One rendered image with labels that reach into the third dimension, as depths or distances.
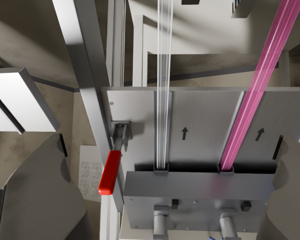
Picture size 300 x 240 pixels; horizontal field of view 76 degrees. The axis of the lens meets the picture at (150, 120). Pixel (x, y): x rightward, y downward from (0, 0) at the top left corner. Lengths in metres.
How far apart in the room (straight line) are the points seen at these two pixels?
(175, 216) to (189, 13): 0.61
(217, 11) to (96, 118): 0.58
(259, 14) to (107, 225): 0.78
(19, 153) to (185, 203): 3.52
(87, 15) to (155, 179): 0.25
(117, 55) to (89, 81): 0.29
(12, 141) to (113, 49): 3.26
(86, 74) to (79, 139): 3.99
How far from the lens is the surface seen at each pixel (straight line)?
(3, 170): 3.67
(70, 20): 0.21
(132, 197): 0.33
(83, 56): 0.22
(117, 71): 0.51
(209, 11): 0.74
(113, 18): 0.57
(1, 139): 3.61
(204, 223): 0.42
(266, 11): 0.81
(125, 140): 0.27
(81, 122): 4.21
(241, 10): 0.69
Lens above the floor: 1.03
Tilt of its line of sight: 5 degrees down
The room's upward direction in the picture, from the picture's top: 179 degrees counter-clockwise
